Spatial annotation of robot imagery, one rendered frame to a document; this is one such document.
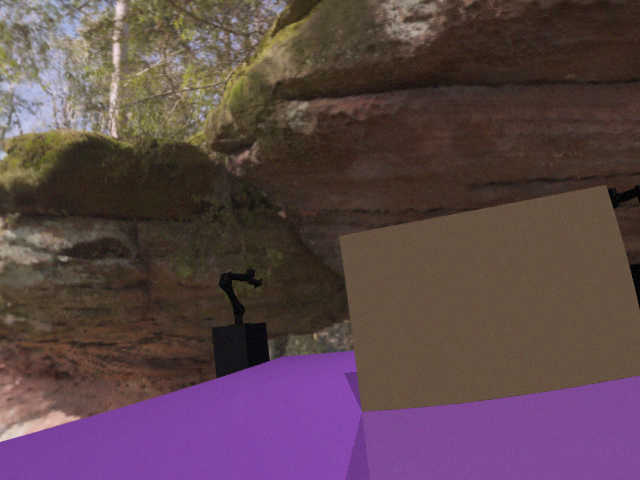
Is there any brown flat rectangular board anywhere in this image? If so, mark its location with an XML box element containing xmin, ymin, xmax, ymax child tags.
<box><xmin>339</xmin><ymin>185</ymin><xmax>640</xmax><ymax>411</ymax></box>

